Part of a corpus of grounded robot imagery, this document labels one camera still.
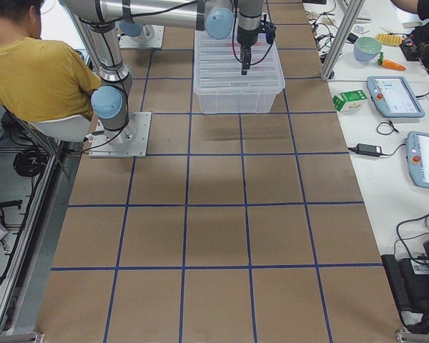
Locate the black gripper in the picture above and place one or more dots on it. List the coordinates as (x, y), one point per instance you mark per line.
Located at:
(244, 38)

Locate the clear plastic box lid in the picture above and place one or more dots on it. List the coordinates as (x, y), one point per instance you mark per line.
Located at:
(236, 57)

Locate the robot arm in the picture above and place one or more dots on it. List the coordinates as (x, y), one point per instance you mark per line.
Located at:
(218, 19)
(137, 32)

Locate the clear plastic storage box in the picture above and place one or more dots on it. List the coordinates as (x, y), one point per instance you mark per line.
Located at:
(236, 102)

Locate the green white carton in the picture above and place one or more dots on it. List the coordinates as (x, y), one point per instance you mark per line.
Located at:
(349, 100)

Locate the green bowl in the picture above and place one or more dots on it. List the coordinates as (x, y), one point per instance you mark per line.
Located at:
(366, 48)

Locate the toy carrot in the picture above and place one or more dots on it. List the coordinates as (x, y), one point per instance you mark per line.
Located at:
(388, 64)

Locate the yellow toy corn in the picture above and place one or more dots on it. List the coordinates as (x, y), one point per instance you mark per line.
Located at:
(389, 39)

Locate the black power adapter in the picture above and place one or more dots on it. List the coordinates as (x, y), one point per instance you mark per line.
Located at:
(366, 150)

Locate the teach pendant tablet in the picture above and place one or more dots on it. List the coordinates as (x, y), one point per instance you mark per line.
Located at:
(417, 146)
(393, 98)

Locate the white chair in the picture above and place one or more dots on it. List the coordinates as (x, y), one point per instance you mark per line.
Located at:
(72, 128)

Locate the person in yellow shirt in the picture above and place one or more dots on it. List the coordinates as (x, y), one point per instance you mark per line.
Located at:
(40, 80)

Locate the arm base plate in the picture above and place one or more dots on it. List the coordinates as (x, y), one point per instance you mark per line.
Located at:
(131, 142)
(126, 42)

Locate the aluminium frame post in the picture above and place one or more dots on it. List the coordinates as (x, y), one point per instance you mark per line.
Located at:
(346, 24)

